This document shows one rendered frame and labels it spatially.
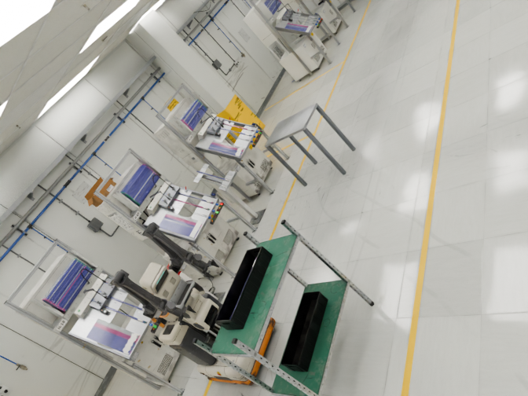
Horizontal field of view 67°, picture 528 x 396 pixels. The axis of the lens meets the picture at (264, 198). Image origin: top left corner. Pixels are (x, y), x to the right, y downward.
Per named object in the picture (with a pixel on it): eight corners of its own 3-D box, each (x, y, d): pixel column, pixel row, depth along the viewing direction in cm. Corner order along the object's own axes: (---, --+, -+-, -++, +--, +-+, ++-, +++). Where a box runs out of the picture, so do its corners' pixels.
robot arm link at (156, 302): (119, 269, 285) (110, 283, 278) (122, 269, 280) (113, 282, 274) (166, 300, 301) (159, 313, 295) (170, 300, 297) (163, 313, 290)
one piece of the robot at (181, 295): (183, 319, 330) (163, 306, 322) (197, 290, 346) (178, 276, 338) (193, 319, 319) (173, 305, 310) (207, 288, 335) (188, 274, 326)
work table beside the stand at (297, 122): (345, 174, 478) (303, 127, 446) (304, 186, 531) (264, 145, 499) (355, 148, 501) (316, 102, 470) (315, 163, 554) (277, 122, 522)
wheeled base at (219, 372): (210, 382, 392) (192, 370, 382) (236, 322, 429) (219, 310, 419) (254, 387, 345) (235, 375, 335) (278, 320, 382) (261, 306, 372)
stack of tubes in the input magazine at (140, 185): (160, 176, 520) (144, 163, 510) (140, 205, 491) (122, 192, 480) (155, 179, 529) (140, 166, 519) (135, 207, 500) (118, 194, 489)
